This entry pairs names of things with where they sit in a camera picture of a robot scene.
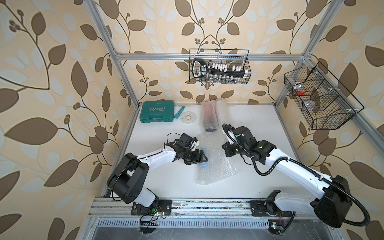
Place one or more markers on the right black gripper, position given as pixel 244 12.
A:
pixel 226 146

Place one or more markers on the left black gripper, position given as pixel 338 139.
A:
pixel 196 159

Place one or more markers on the clear bubble wrap sheet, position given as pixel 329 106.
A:
pixel 218 167

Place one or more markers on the light blue ribbed vase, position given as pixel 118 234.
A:
pixel 204 148

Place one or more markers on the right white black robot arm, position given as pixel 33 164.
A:
pixel 328 197

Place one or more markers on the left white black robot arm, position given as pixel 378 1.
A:
pixel 128 178

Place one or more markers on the bubble wrapped dark cylinder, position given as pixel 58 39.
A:
pixel 209 116

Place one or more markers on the bubble wrapped clear cylinder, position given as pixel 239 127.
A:
pixel 222 112

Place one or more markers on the silver compact disc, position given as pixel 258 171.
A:
pixel 188 117

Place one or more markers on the green plastic tool case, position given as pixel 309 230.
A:
pixel 154 111

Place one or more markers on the black socket bit holder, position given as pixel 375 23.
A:
pixel 201 69

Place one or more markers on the red item in basket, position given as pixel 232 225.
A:
pixel 299 90

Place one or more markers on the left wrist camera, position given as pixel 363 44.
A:
pixel 187 142

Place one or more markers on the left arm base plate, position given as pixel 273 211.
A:
pixel 158 207

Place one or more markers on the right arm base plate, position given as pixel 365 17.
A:
pixel 262 208

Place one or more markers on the back black wire basket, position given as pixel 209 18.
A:
pixel 234 57

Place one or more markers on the black wire basket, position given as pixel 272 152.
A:
pixel 329 101
pixel 234 57

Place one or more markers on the right black wire basket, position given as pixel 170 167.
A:
pixel 329 101

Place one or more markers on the aluminium front rail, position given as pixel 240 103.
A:
pixel 191 214

